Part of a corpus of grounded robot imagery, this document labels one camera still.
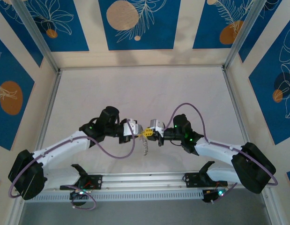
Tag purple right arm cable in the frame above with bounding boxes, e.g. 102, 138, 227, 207
167, 102, 278, 204

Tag left controller board green light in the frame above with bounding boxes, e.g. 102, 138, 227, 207
69, 188, 92, 200

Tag aluminium table side rail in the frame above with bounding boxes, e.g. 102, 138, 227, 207
221, 67, 260, 170
27, 69, 63, 175

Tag aluminium lower frame post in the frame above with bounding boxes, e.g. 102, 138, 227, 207
260, 187, 278, 225
6, 191, 27, 225

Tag aluminium frame post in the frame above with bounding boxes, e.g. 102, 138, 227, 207
11, 0, 60, 74
260, 187, 278, 225
6, 191, 27, 225
223, 0, 269, 71

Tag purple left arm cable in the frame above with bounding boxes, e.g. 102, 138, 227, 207
8, 119, 136, 211

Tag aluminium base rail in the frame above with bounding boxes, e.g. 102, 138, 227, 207
15, 168, 272, 193

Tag grey slotted cable duct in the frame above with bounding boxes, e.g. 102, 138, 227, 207
24, 189, 204, 203

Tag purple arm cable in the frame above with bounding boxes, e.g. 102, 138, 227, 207
8, 119, 136, 211
167, 102, 278, 204

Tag aluminium table rear rail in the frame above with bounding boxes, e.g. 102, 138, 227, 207
58, 65, 226, 71

